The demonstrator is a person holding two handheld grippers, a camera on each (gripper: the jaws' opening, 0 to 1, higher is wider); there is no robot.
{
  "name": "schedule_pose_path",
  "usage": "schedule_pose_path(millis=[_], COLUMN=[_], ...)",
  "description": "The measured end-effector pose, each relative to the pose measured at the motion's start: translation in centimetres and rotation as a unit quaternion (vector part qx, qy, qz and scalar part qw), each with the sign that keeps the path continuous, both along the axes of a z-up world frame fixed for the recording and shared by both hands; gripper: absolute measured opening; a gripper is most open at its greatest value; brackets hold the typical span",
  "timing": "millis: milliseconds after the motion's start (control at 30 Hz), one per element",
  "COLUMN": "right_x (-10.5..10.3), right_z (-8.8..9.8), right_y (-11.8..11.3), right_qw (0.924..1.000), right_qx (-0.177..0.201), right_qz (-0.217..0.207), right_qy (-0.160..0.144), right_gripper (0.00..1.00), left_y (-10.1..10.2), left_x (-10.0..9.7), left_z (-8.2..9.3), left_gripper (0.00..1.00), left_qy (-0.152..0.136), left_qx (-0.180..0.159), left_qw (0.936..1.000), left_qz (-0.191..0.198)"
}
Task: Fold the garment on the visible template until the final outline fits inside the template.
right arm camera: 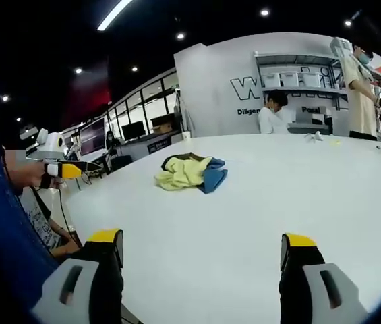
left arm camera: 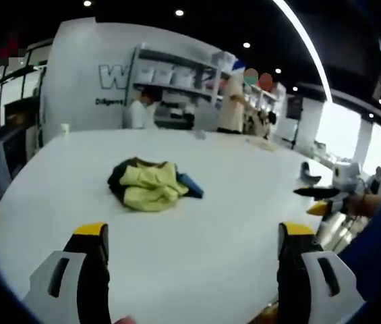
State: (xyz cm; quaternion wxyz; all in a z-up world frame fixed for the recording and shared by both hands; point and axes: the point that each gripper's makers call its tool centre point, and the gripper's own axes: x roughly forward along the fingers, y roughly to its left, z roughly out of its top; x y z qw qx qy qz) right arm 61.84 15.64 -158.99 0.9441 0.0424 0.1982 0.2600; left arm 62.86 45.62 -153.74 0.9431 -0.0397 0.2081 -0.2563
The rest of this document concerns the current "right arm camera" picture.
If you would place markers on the large computer monitor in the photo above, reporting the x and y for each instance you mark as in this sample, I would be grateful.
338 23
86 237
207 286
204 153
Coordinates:
92 136

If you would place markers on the grey box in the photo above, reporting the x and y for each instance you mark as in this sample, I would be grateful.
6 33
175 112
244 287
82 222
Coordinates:
313 116

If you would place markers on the white storage bin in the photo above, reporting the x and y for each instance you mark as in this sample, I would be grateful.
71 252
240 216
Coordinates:
271 80
312 80
289 79

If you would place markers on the round ceiling light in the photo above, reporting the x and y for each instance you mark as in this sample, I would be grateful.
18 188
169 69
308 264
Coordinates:
264 13
78 70
347 23
180 35
134 69

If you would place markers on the small computer monitor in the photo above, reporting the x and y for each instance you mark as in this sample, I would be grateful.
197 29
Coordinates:
133 131

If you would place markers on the white paper cup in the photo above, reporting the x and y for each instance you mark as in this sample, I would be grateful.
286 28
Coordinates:
186 136

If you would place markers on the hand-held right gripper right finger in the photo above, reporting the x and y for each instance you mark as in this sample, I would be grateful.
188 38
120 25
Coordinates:
325 290

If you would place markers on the small white object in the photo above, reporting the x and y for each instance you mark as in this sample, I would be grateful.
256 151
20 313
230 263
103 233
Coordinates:
315 136

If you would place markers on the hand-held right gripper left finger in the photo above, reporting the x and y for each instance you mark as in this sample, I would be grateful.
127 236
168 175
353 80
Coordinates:
75 287

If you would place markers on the person's blue clothing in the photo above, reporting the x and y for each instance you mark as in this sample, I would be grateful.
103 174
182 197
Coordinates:
4 209

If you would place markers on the yellow and blue garment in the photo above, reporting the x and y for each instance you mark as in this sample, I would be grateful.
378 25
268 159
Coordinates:
190 172

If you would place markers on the long ceiling strip light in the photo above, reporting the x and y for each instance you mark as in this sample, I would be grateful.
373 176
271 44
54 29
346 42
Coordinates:
114 15

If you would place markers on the grey metal shelf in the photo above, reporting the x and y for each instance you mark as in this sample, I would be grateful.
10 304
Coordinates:
298 62

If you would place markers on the cardboard box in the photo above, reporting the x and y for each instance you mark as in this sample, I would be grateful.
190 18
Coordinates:
162 123

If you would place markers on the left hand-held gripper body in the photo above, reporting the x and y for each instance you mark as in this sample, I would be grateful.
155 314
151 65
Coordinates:
51 143

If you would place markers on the person's left hand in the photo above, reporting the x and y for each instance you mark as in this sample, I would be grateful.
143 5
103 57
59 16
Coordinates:
33 177

